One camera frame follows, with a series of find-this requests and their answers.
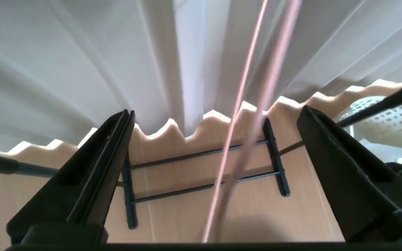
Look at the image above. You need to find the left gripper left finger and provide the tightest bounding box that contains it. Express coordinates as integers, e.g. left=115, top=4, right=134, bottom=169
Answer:
left=6, top=109, right=136, bottom=245

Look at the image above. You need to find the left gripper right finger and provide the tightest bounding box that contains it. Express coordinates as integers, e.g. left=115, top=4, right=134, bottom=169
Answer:
left=297, top=105, right=402, bottom=243

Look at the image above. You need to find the white laundry basket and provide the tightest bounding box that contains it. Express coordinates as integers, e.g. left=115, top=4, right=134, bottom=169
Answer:
left=338, top=96, right=402, bottom=167

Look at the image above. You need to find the black clothes rack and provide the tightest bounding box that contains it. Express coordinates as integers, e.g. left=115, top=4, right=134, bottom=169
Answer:
left=0, top=78, right=402, bottom=230

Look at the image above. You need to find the pink clothes hanger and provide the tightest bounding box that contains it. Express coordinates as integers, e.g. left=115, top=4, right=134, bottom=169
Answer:
left=200, top=0, right=303, bottom=244

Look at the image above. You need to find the white curtain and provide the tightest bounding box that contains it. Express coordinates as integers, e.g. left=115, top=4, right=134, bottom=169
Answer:
left=0, top=0, right=402, bottom=153

